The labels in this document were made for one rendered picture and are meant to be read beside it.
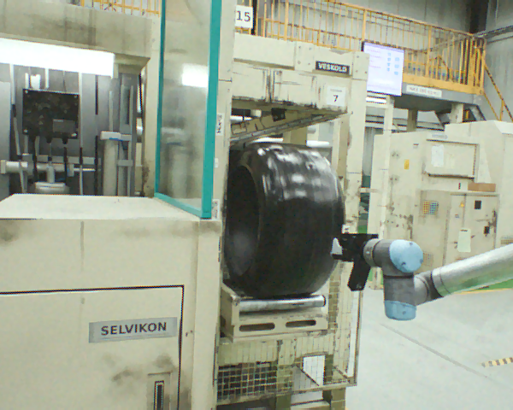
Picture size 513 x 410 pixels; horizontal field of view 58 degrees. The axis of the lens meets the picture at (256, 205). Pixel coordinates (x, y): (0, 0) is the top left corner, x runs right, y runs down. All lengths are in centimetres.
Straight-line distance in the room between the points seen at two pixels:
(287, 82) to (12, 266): 142
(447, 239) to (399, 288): 494
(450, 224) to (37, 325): 558
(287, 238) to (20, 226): 87
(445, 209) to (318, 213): 462
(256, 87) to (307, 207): 63
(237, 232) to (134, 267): 118
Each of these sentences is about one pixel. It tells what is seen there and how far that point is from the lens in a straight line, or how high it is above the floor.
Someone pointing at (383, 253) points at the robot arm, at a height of 118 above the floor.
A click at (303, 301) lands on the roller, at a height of 91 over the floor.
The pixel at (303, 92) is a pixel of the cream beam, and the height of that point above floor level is 170.
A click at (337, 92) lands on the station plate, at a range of 209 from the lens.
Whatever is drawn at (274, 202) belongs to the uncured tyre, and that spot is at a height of 127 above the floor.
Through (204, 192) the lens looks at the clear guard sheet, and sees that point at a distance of 84.
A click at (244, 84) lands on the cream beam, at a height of 170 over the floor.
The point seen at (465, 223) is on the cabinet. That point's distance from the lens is 630.
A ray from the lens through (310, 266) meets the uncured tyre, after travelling 155.
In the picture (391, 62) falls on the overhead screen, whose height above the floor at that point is 269.
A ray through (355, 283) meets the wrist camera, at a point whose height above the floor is 106.
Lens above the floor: 136
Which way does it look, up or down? 4 degrees down
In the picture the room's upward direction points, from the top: 3 degrees clockwise
